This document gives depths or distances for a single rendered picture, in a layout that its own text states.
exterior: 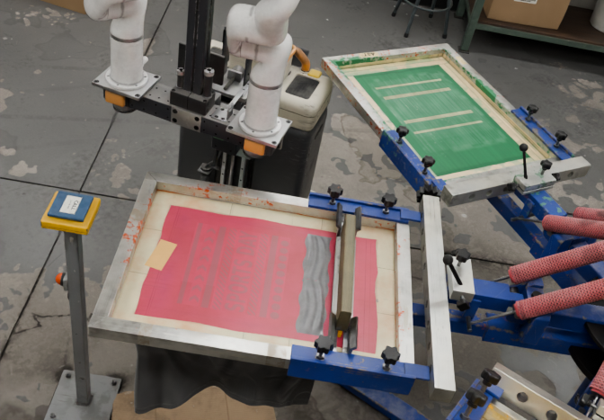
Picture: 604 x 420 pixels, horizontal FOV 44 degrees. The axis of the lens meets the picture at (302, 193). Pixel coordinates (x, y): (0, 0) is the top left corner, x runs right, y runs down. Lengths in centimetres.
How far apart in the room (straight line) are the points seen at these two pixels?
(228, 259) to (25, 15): 323
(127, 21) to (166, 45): 253
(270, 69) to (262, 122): 18
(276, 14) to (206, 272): 70
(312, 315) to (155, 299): 40
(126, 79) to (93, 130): 173
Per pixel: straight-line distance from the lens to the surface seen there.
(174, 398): 217
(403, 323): 195
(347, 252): 198
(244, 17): 193
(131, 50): 225
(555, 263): 208
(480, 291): 203
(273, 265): 205
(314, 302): 197
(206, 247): 207
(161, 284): 197
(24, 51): 465
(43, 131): 402
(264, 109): 212
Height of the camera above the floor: 244
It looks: 41 degrees down
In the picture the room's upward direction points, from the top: 12 degrees clockwise
